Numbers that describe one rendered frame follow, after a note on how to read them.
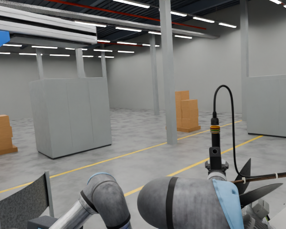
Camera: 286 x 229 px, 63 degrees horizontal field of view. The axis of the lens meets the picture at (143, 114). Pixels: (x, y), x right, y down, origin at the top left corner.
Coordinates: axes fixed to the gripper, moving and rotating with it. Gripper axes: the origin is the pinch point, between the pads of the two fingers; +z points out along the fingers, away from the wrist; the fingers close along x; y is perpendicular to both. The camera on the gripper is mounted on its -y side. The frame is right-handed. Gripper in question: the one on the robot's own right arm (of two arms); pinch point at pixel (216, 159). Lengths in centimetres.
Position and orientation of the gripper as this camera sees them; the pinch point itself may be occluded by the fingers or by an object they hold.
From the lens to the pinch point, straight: 117.0
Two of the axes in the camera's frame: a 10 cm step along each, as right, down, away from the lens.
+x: 9.5, -0.3, -3.0
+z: 2.9, -1.4, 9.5
